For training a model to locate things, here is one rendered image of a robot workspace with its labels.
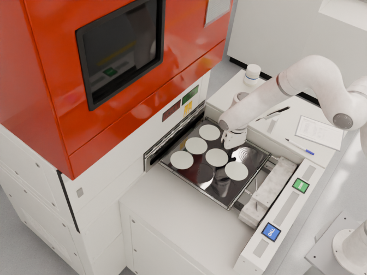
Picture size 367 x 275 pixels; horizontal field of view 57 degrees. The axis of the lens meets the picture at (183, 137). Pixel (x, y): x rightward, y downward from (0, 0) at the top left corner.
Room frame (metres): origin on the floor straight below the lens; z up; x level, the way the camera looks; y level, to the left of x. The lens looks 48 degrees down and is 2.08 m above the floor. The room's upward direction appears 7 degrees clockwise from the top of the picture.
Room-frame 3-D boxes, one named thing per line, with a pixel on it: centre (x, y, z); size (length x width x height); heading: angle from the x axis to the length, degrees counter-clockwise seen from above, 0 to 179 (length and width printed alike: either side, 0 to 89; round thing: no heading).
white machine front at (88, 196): (0.91, 0.14, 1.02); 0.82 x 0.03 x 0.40; 148
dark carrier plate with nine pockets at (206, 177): (0.95, -0.15, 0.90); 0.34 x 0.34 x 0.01; 58
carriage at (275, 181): (0.83, -0.39, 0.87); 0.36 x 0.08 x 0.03; 148
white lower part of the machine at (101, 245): (1.09, 0.43, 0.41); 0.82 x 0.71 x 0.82; 148
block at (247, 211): (0.69, -0.30, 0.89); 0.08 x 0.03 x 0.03; 58
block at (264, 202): (0.76, -0.35, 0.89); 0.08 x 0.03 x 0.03; 58
